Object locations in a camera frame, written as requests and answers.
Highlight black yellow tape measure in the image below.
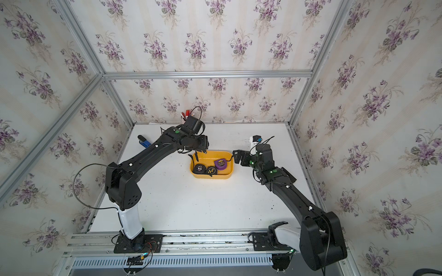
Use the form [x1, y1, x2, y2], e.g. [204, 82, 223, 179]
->
[192, 164, 207, 175]
[206, 166, 218, 176]

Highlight blue black utility knife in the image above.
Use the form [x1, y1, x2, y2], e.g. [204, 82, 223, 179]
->
[137, 135, 151, 148]

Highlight red pens in cup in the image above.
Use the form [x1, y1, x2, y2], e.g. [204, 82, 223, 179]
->
[181, 109, 191, 119]

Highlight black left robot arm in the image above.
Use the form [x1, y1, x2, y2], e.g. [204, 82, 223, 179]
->
[105, 121, 209, 240]

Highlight purple tape measure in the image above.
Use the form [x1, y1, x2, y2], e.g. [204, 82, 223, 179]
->
[214, 158, 228, 171]

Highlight aluminium front rail frame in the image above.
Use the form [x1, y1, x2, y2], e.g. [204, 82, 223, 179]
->
[55, 230, 363, 276]

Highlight yellow plastic storage box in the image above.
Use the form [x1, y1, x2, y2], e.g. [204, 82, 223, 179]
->
[188, 150, 234, 180]

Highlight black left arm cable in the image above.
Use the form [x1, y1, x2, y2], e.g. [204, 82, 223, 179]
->
[72, 163, 120, 210]

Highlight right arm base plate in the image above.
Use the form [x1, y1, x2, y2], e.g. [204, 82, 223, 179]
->
[247, 232, 292, 252]

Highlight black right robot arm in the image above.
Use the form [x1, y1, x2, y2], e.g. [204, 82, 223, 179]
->
[233, 143, 348, 271]

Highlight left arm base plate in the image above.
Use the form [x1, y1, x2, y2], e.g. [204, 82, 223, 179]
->
[113, 232, 163, 254]

